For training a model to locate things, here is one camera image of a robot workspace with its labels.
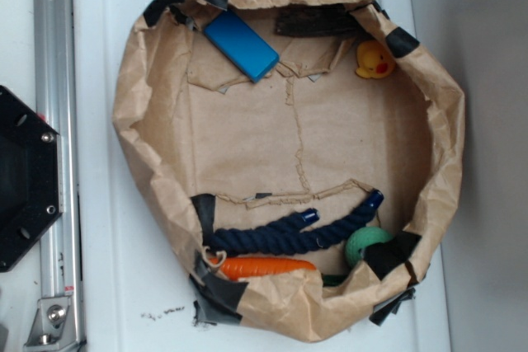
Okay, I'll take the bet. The blue rectangular block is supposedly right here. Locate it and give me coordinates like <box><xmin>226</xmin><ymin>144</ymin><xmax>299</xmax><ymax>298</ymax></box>
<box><xmin>204</xmin><ymin>10</ymin><xmax>280</xmax><ymax>82</ymax></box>

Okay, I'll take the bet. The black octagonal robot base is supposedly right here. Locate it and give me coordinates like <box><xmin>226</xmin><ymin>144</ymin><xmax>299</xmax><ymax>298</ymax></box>
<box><xmin>1</xmin><ymin>86</ymin><xmax>61</xmax><ymax>273</ymax></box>

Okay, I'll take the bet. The brown paper bag liner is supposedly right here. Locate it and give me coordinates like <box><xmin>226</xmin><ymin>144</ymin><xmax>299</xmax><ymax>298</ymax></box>
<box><xmin>112</xmin><ymin>0</ymin><xmax>465</xmax><ymax>342</ymax></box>

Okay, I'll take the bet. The orange plastic carrot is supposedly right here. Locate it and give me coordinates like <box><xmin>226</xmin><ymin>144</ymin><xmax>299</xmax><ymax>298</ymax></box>
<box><xmin>219</xmin><ymin>257</ymin><xmax>317</xmax><ymax>281</ymax></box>

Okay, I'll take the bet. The green textured ball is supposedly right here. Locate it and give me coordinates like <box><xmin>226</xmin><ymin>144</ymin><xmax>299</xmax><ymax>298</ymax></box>
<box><xmin>345</xmin><ymin>227</ymin><xmax>394</xmax><ymax>268</ymax></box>

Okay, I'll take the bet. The yellow rubber duck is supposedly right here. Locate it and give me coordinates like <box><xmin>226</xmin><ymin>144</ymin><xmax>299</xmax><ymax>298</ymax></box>
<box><xmin>356</xmin><ymin>40</ymin><xmax>396</xmax><ymax>79</ymax></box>

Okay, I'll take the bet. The dark brown wood piece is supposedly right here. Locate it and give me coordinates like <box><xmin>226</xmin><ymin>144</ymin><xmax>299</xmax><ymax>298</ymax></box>
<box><xmin>275</xmin><ymin>4</ymin><xmax>361</xmax><ymax>38</ymax></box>

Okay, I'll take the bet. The dark blue rope toy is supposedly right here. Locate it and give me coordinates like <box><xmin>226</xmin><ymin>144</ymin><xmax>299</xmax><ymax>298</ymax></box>
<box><xmin>205</xmin><ymin>190</ymin><xmax>384</xmax><ymax>257</ymax></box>

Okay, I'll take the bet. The aluminium frame rail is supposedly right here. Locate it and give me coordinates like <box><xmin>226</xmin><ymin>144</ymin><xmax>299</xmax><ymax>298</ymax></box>
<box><xmin>34</xmin><ymin>0</ymin><xmax>87</xmax><ymax>351</ymax></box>

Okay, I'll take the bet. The metal corner bracket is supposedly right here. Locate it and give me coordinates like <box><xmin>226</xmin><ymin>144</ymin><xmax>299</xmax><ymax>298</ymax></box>
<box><xmin>23</xmin><ymin>296</ymin><xmax>77</xmax><ymax>351</ymax></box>

